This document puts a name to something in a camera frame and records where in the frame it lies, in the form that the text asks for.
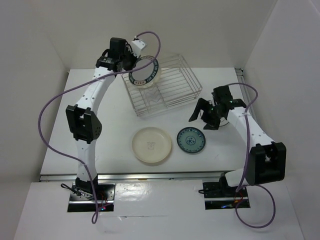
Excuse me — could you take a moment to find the white plate teal lettered rim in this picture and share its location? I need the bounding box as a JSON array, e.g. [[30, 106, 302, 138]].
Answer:
[[128, 55, 162, 89]]

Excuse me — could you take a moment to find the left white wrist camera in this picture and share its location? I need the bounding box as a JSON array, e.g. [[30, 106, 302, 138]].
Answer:
[[129, 38, 147, 58]]

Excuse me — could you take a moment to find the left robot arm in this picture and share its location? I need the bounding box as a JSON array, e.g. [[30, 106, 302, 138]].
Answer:
[[65, 37, 146, 200]]

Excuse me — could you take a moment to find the front aluminium rail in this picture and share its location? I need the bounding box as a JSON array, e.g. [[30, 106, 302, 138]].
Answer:
[[39, 171, 226, 182]]

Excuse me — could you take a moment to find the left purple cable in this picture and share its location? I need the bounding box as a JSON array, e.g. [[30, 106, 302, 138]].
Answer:
[[37, 31, 161, 224]]

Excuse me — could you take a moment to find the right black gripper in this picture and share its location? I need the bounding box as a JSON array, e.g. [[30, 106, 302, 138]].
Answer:
[[188, 97, 223, 131]]

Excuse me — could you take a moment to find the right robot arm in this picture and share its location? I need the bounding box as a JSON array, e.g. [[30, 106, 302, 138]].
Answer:
[[189, 85, 287, 196]]

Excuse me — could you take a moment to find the blue patterned small plate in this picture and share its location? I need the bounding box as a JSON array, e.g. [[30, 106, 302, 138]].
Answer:
[[176, 127, 206, 154]]

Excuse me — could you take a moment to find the purple cable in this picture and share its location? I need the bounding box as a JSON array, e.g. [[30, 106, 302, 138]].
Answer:
[[226, 82, 277, 228], [37, 31, 161, 224]]

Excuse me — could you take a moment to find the white plate blue rim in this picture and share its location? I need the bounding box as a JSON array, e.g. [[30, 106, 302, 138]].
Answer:
[[219, 118, 229, 127]]

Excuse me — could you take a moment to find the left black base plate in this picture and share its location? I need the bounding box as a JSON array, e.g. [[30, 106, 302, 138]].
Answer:
[[64, 183, 116, 213]]

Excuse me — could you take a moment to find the right side aluminium rail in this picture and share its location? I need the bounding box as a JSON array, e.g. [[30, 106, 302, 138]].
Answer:
[[234, 68, 257, 120]]

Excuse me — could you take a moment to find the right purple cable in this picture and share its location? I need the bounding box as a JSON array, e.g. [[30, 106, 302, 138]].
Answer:
[[226, 82, 277, 228]]

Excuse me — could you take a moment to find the silver wire dish rack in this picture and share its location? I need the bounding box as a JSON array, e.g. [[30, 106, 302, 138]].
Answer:
[[121, 54, 203, 118]]

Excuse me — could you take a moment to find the aluminium rail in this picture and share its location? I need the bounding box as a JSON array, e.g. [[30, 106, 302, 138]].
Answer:
[[234, 68, 257, 120], [39, 171, 226, 182]]

